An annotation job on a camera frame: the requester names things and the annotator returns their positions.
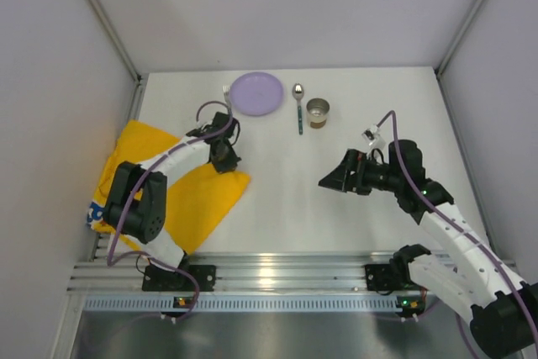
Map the fork with green handle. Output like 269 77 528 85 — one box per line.
222 85 233 112

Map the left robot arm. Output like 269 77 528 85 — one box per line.
92 112 251 272

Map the spoon with green handle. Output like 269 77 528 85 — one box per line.
292 83 304 135

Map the left aluminium frame post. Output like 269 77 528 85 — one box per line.
87 0 141 82

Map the small metal cup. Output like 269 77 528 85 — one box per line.
306 98 330 129

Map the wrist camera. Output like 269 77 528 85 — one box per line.
186 123 211 138
361 124 386 150

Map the grey slotted cable duct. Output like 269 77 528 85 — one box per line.
83 294 425 313

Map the right aluminium frame post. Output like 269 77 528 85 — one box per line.
435 0 488 80

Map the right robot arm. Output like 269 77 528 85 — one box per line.
319 140 537 358

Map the purple plastic plate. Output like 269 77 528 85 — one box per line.
229 71 284 116

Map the aluminium frame post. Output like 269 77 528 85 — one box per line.
87 0 141 82
435 0 488 80

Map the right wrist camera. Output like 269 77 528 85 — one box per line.
361 124 386 150

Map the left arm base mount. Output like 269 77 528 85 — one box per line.
141 265 217 292

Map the yellow Pikachu cloth placemat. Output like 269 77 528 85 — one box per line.
86 120 251 253

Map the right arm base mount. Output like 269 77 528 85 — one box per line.
364 263 420 295

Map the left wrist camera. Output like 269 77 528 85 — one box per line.
186 123 211 138

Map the aluminium front rail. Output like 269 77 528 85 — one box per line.
67 252 393 297

